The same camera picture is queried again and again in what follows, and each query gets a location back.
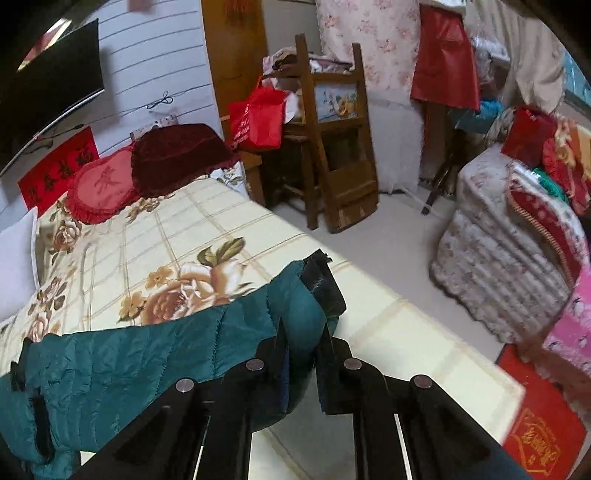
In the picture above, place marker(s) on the folded wooden chair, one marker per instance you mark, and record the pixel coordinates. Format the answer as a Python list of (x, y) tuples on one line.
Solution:
[(348, 175)]

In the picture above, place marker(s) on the floral quilted cover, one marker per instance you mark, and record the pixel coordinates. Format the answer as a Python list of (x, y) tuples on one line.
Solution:
[(494, 258)]

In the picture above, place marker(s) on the black flat television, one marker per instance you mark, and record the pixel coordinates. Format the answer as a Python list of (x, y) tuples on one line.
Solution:
[(55, 92)]

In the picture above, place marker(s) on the red patterned blanket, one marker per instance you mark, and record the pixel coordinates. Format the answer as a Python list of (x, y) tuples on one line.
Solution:
[(549, 217)]

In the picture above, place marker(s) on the floral checked bed sheet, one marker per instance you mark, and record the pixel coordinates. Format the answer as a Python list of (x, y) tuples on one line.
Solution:
[(194, 230)]

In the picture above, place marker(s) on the red round cushion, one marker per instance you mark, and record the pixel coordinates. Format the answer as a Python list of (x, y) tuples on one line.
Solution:
[(99, 187)]

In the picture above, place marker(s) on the red doormat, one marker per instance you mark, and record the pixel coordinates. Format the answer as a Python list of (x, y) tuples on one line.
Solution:
[(540, 415)]

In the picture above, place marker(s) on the dark red velvet cushion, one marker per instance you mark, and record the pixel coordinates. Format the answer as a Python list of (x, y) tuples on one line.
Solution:
[(178, 159)]

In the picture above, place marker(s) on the red shopping bag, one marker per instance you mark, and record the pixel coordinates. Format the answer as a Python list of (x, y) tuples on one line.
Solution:
[(256, 122)]

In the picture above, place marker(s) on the teal down jacket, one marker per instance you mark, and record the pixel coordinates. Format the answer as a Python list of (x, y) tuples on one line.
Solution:
[(138, 360)]

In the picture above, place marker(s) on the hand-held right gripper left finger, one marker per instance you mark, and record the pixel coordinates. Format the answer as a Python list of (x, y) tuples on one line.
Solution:
[(278, 385)]

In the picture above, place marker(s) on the wooden door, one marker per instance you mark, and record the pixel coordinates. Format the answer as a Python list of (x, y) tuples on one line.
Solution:
[(233, 50)]

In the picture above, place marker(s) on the white pillow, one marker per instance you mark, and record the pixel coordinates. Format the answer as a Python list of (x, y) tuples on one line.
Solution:
[(16, 263)]

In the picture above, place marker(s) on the red leather skirt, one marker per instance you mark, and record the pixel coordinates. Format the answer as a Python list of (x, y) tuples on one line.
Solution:
[(443, 60)]

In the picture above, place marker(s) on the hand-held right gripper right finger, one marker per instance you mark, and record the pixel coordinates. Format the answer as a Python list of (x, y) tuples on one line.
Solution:
[(330, 387)]

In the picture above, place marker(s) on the heap of clothes on chair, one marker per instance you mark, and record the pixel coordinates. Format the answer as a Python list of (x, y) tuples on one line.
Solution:
[(281, 64)]

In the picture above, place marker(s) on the beige curtain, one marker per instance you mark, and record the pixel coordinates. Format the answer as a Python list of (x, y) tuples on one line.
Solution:
[(521, 50)]

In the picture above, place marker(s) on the pink floral fabric cover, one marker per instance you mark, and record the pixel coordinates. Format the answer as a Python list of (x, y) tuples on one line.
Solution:
[(369, 55)]

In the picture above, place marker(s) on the pink printed blanket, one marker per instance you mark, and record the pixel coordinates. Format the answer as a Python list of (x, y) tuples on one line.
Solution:
[(572, 332)]

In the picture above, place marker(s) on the red gift bag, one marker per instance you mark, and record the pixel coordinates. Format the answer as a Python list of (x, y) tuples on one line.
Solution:
[(526, 136)]

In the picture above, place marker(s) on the red wall banner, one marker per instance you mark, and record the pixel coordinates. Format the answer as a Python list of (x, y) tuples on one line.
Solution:
[(55, 170)]

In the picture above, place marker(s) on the black stand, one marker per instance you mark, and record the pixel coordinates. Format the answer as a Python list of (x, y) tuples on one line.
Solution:
[(443, 175)]

